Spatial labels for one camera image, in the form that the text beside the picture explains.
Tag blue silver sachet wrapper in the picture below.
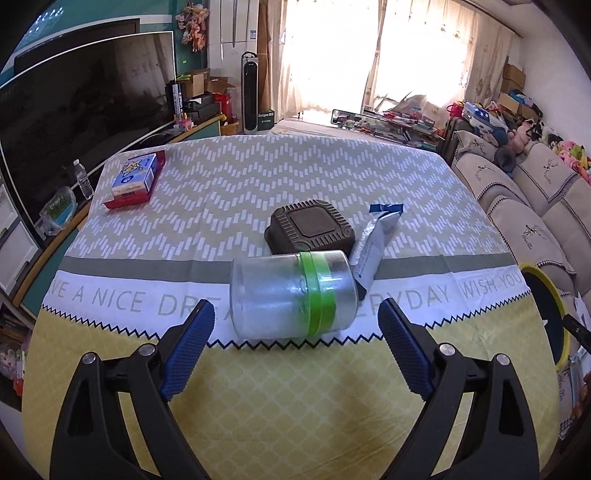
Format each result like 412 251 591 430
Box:
348 204 404 296

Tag hanging pink artificial flowers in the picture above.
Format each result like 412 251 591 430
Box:
178 4 208 51

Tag blue box on red box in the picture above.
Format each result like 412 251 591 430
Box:
102 150 167 209

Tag blue star patterned bag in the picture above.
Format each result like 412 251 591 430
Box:
464 102 492 130

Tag yellow rimmed black bin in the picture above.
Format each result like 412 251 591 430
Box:
517 262 571 372

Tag beige embroidered sofa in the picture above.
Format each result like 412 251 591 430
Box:
450 130 591 324

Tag stacked brown cardboard boxes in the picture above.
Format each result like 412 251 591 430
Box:
499 62 539 118

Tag clear jar with green band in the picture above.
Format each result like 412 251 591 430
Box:
230 250 360 340

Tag yellow zigzag printed tablecloth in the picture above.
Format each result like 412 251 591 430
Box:
23 134 568 480

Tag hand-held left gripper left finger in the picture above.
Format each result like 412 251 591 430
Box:
50 305 217 480

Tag white standing air conditioner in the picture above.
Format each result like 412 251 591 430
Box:
208 0 259 123

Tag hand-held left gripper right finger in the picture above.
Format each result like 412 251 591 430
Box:
378 296 541 480

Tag pile of plush toys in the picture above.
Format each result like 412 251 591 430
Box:
547 134 591 172

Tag brown plastic container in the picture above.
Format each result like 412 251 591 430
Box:
264 199 356 257

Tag sheer beige curtains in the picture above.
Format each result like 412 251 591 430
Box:
277 0 513 116

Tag clear bag with greens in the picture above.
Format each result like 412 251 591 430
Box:
39 186 77 236

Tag black white tower fan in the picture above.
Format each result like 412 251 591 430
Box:
241 52 259 134

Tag cluttered glass coffee table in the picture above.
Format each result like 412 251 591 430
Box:
330 108 444 149

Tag stack of colourful packets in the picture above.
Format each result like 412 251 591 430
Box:
0 342 28 398

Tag clear water bottle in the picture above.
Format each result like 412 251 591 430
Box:
73 159 95 200

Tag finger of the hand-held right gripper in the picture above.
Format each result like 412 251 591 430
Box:
561 314 591 356

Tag blue white tissue box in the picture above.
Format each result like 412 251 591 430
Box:
111 154 158 197

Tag large black television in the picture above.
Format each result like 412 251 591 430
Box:
0 30 178 232

